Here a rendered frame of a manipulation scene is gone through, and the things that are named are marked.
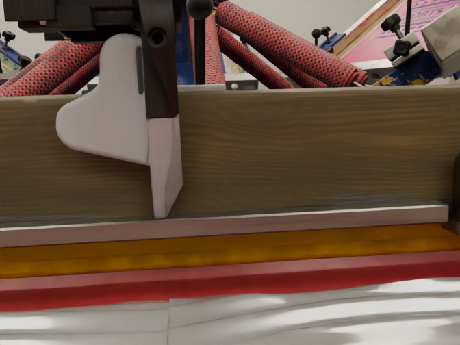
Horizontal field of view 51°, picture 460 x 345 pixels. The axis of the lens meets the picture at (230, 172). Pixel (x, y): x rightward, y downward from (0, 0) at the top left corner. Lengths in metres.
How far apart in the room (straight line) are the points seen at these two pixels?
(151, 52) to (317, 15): 4.44
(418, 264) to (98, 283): 0.19
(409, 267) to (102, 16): 0.22
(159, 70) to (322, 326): 0.13
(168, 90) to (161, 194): 0.05
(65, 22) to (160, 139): 0.07
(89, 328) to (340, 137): 0.16
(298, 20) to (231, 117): 4.35
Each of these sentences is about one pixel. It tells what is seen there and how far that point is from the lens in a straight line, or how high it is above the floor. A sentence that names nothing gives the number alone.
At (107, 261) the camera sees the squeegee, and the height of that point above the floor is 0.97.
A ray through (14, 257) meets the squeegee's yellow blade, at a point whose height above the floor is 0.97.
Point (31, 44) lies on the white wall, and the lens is 4.60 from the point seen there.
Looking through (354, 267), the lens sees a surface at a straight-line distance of 0.30.
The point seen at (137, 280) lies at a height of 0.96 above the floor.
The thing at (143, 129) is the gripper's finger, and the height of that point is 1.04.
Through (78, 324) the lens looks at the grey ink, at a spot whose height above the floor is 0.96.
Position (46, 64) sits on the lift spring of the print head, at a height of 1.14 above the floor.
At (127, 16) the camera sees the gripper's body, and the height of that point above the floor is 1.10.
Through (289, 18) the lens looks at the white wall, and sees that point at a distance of 4.59.
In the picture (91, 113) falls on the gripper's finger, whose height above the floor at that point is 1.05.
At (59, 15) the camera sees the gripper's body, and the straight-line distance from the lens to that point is 0.25.
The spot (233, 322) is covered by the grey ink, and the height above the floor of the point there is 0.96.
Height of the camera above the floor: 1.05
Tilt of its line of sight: 8 degrees down
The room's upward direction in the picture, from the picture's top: 2 degrees counter-clockwise
